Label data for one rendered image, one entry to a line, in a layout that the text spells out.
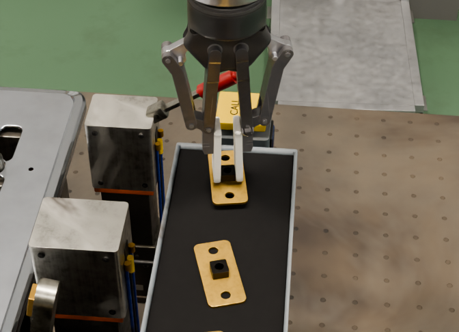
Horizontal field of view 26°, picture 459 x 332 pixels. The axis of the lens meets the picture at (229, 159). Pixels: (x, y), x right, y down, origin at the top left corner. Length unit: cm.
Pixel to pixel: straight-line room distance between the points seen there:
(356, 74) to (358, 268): 143
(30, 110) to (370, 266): 60
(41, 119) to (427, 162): 74
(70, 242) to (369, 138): 88
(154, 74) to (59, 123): 174
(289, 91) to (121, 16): 77
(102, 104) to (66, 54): 192
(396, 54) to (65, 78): 103
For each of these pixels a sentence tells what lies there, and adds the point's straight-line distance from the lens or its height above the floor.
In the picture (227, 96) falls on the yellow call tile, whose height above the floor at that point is 116.
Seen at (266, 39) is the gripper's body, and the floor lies 136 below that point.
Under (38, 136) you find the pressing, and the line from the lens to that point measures 142.
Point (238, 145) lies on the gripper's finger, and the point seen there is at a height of 123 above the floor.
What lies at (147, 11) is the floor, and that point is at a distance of 345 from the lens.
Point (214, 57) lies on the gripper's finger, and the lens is 96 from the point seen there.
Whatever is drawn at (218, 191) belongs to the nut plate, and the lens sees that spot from 107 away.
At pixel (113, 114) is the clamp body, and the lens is 135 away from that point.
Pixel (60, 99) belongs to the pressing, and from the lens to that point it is 148.
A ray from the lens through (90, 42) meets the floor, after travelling 332.
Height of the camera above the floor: 191
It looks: 42 degrees down
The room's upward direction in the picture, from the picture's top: straight up
